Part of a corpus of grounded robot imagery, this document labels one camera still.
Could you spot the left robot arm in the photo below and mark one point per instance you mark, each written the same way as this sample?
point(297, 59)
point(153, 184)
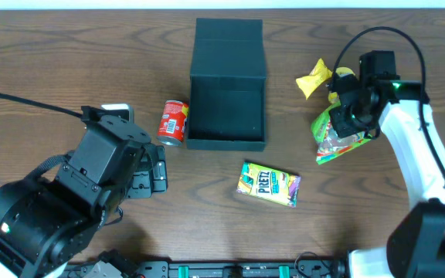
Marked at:
point(52, 214)

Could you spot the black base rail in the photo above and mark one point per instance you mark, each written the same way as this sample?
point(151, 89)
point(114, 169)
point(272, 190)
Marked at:
point(113, 264)

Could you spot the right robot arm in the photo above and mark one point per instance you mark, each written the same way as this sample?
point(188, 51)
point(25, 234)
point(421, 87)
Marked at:
point(378, 100)

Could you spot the black gift box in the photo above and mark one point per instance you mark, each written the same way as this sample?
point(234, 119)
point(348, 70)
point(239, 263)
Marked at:
point(227, 105)

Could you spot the Haribo gummy bag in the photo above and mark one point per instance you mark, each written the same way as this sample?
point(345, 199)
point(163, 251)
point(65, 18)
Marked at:
point(330, 145)

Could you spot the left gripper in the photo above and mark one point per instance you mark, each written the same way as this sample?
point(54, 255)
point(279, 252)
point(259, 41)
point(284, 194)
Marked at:
point(154, 168)

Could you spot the red snack can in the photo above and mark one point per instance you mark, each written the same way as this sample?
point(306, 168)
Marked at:
point(171, 129)

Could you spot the Pretz snack box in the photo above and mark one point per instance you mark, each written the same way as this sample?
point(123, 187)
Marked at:
point(269, 184)

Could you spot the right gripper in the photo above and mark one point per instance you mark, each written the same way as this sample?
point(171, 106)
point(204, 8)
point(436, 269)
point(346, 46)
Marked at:
point(344, 121)

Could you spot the yellow candy wrapper packet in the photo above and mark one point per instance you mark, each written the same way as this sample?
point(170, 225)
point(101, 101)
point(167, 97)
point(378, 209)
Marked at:
point(309, 83)

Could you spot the yellow small snack can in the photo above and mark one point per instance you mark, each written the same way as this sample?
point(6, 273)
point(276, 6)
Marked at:
point(341, 71)

